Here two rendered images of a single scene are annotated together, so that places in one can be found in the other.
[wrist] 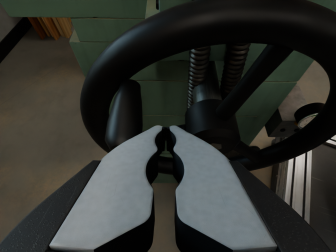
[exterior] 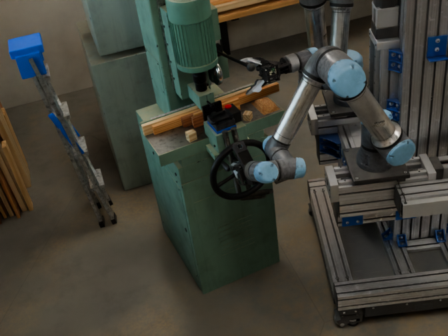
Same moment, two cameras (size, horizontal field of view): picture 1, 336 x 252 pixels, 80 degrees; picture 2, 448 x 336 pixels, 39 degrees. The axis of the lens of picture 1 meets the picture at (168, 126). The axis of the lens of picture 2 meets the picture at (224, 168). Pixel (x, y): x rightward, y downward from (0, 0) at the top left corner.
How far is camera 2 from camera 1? 2.44 m
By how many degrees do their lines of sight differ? 24
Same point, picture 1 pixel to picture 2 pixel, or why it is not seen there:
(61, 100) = (80, 268)
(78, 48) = (181, 170)
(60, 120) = (94, 284)
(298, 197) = (328, 226)
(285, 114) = not seen: hidden behind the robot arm
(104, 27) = (191, 159)
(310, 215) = (341, 233)
